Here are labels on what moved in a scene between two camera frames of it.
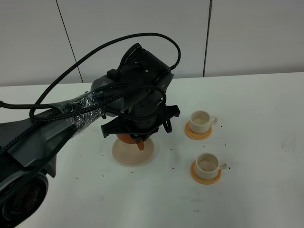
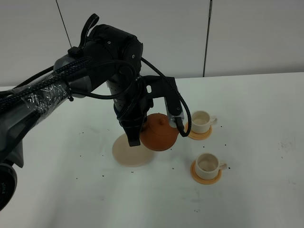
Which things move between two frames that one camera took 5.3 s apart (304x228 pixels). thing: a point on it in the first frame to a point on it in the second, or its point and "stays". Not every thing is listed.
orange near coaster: [201, 180] stays
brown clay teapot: [127, 138] to [157, 134]
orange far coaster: [194, 135] stays
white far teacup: [200, 121] stays
